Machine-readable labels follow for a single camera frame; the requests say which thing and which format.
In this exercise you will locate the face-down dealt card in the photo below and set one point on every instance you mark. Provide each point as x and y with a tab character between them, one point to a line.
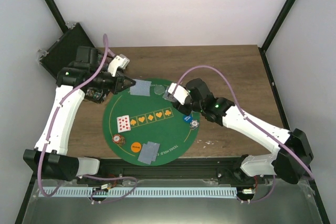
141	88
153	150
144	155

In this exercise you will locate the poker chip stack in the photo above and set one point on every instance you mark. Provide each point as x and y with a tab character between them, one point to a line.
118	139
194	124

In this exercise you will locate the black aluminium frame rail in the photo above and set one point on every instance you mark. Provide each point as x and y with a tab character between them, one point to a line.
223	169

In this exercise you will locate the round green poker mat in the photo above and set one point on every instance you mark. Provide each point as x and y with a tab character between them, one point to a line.
152	119

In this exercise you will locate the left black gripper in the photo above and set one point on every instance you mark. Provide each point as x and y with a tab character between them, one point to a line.
118	85

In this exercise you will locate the light blue slotted strip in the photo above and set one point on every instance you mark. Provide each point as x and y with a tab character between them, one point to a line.
157	192

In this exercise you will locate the black poker chip case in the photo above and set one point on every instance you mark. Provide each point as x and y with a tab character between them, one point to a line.
72	59

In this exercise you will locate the nine of diamonds card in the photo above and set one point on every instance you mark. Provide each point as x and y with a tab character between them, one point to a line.
123	123

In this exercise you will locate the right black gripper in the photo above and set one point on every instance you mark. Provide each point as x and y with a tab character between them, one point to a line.
187	112

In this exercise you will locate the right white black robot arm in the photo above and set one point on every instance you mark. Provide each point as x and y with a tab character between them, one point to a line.
290	151

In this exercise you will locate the clear dealer button disc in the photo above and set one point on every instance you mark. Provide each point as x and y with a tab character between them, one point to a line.
159	89

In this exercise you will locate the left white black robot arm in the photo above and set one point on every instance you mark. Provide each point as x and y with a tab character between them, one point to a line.
92	76

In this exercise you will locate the orange big blind button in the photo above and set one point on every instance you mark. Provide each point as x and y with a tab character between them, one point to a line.
136	147

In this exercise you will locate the blue small blind button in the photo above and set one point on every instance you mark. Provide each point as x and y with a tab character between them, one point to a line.
187	118

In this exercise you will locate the blue playing card deck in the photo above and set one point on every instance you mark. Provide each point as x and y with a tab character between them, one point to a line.
167	96

